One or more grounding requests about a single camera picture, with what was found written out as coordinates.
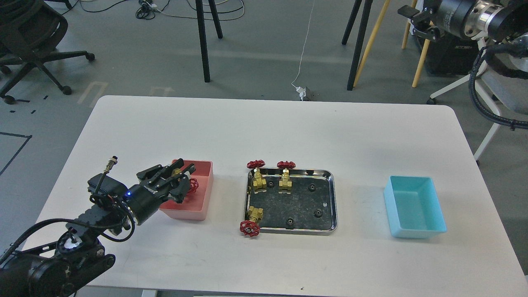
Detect white grey office chair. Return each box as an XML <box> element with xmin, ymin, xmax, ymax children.
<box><xmin>427</xmin><ymin>34</ymin><xmax>527</xmax><ymax>163</ymax></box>

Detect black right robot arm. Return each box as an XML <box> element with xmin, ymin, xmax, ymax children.
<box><xmin>397</xmin><ymin>0</ymin><xmax>527</xmax><ymax>130</ymax></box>

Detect pink plastic box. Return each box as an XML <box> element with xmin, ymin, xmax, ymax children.
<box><xmin>159</xmin><ymin>160</ymin><xmax>214</xmax><ymax>221</ymax></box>

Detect stainless steel tray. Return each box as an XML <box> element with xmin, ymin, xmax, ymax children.
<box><xmin>243</xmin><ymin>167</ymin><xmax>338</xmax><ymax>235</ymax></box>

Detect brass valve back left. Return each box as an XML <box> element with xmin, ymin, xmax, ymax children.
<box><xmin>246</xmin><ymin>160</ymin><xmax>267</xmax><ymax>194</ymax></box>

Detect brass valve front left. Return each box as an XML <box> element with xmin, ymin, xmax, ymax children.
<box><xmin>239</xmin><ymin>205</ymin><xmax>264</xmax><ymax>237</ymax></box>

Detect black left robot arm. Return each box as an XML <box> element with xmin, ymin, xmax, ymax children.
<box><xmin>1</xmin><ymin>156</ymin><xmax>198</xmax><ymax>297</ymax></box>

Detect blue plastic box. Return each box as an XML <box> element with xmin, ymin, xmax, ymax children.
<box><xmin>384</xmin><ymin>175</ymin><xmax>447</xmax><ymax>239</ymax></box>

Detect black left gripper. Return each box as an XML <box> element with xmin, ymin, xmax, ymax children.
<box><xmin>124</xmin><ymin>163</ymin><xmax>196</xmax><ymax>225</ymax></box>

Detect black cables on floor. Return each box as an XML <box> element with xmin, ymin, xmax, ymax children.
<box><xmin>66</xmin><ymin>0</ymin><xmax>245</xmax><ymax>22</ymax></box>

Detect white power adapter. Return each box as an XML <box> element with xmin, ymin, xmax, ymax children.
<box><xmin>295</xmin><ymin>86</ymin><xmax>316</xmax><ymax>101</ymax></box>

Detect brass valve back right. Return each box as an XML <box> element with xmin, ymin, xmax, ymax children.
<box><xmin>277</xmin><ymin>160</ymin><xmax>296</xmax><ymax>194</ymax></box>

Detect wooden easel legs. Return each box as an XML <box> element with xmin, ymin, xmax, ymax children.
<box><xmin>354</xmin><ymin>0</ymin><xmax>434</xmax><ymax>88</ymax></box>

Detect black office chair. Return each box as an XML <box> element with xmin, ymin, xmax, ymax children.
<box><xmin>0</xmin><ymin>0</ymin><xmax>95</xmax><ymax>104</ymax></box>

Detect brass valve red handle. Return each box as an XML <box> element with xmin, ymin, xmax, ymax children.
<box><xmin>172</xmin><ymin>168</ymin><xmax>199</xmax><ymax>195</ymax></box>

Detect black tripod right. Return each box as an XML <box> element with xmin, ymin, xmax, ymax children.
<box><xmin>341</xmin><ymin>0</ymin><xmax>373</xmax><ymax>91</ymax></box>

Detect black tripod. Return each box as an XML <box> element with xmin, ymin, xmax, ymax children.
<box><xmin>195</xmin><ymin>0</ymin><xmax>224</xmax><ymax>83</ymax></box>
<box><xmin>341</xmin><ymin>0</ymin><xmax>373</xmax><ymax>91</ymax></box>

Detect black tripod left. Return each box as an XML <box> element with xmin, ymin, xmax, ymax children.
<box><xmin>195</xmin><ymin>0</ymin><xmax>224</xmax><ymax>83</ymax></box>

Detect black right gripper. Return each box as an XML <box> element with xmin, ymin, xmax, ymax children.
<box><xmin>398</xmin><ymin>0</ymin><xmax>502</xmax><ymax>42</ymax></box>

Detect white cable on floor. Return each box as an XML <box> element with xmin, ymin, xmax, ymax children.
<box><xmin>291</xmin><ymin>0</ymin><xmax>316</xmax><ymax>89</ymax></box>

